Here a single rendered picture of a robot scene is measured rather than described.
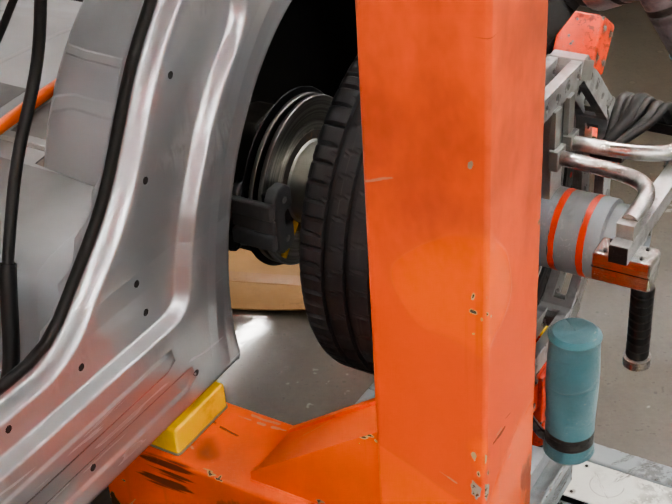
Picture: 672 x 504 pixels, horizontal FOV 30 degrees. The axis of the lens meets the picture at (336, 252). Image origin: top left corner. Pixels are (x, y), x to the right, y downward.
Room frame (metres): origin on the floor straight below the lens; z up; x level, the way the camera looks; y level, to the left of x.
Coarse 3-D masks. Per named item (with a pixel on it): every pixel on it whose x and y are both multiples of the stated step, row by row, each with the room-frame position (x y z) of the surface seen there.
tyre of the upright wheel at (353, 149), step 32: (352, 64) 1.85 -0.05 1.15; (352, 96) 1.79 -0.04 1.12; (352, 128) 1.74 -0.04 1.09; (320, 160) 1.74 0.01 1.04; (352, 160) 1.71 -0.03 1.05; (320, 192) 1.70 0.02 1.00; (352, 192) 1.68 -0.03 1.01; (320, 224) 1.68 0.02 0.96; (352, 224) 1.66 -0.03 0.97; (320, 256) 1.67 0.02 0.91; (352, 256) 1.64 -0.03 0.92; (320, 288) 1.66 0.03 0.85; (352, 288) 1.63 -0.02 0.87; (544, 288) 1.99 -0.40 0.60; (320, 320) 1.68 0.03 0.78; (352, 320) 1.64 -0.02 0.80; (352, 352) 1.68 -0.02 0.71
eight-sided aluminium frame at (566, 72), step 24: (552, 72) 1.87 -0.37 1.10; (576, 72) 1.85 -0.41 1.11; (552, 96) 1.76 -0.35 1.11; (576, 96) 1.97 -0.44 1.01; (600, 96) 1.95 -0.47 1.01; (576, 120) 2.02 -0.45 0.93; (600, 120) 2.00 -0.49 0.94; (600, 192) 2.00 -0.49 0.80; (552, 288) 1.92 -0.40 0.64; (576, 288) 1.90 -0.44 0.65; (552, 312) 1.88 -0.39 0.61; (576, 312) 1.89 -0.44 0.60
